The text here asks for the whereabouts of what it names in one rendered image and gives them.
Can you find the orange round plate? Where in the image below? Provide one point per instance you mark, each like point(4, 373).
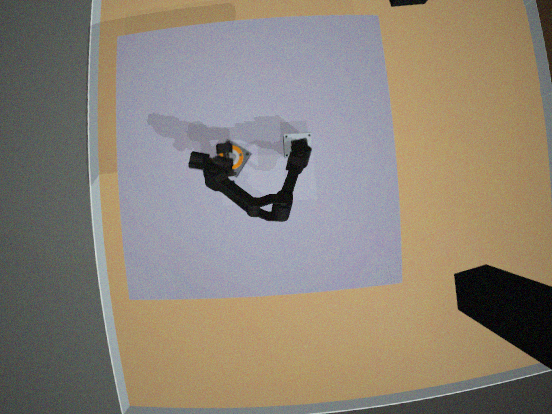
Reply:
point(239, 159)

